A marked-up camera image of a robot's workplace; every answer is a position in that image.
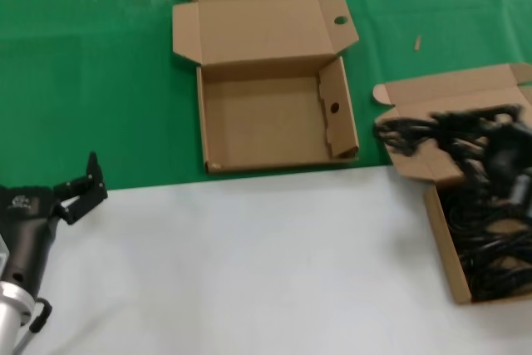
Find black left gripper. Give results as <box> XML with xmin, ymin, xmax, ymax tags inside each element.
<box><xmin>0</xmin><ymin>151</ymin><xmax>108</xmax><ymax>289</ymax></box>

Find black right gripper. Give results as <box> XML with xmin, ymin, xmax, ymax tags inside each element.
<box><xmin>485</xmin><ymin>121</ymin><xmax>532</xmax><ymax>219</ymax></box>

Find black power cable bundle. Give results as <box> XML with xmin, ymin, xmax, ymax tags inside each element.
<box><xmin>372</xmin><ymin>103</ymin><xmax>525</xmax><ymax>190</ymax></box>
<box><xmin>456</xmin><ymin>238</ymin><xmax>532</xmax><ymax>302</ymax></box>
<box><xmin>440</xmin><ymin>188</ymin><xmax>532</xmax><ymax>248</ymax></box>

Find open brown cardboard box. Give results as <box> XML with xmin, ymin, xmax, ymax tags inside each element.
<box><xmin>372</xmin><ymin>62</ymin><xmax>532</xmax><ymax>305</ymax></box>

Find cardboard box with round hole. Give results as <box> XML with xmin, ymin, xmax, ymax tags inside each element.
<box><xmin>171</xmin><ymin>0</ymin><xmax>361</xmax><ymax>174</ymax></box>

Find green table cloth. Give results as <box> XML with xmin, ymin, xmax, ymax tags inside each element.
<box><xmin>0</xmin><ymin>0</ymin><xmax>532</xmax><ymax>192</ymax></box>

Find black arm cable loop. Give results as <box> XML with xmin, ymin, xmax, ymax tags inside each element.
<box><xmin>25</xmin><ymin>296</ymin><xmax>54</xmax><ymax>334</ymax></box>

